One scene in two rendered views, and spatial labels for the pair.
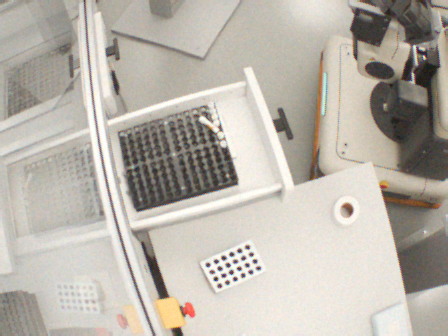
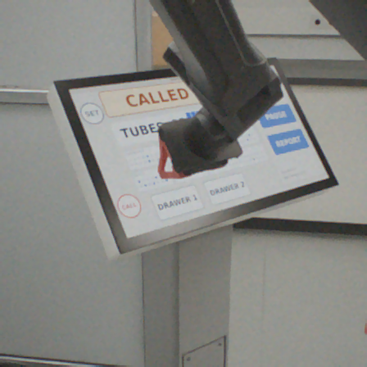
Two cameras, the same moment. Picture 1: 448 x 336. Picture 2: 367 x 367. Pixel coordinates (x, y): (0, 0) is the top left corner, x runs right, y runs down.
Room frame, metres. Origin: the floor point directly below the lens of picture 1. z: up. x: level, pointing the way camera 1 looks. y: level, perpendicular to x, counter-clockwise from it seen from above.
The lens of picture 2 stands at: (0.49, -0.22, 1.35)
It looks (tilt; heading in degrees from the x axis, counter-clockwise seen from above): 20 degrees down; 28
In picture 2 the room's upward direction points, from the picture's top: straight up
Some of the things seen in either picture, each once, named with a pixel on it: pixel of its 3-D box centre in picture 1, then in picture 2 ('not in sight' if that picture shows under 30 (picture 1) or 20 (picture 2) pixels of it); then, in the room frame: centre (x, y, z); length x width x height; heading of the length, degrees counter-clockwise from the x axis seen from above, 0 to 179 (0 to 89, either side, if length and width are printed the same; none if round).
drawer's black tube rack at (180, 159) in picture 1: (175, 159); not in sight; (0.36, 0.10, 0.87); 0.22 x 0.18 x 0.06; 106
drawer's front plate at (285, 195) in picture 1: (267, 133); not in sight; (0.42, -0.09, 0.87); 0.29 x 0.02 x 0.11; 16
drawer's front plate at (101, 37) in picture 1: (104, 59); not in sight; (0.63, 0.30, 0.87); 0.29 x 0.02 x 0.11; 16
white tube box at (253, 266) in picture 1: (233, 267); not in sight; (0.14, -0.02, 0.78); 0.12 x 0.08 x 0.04; 116
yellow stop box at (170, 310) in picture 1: (173, 313); not in sight; (0.01, 0.11, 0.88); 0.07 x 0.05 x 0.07; 16
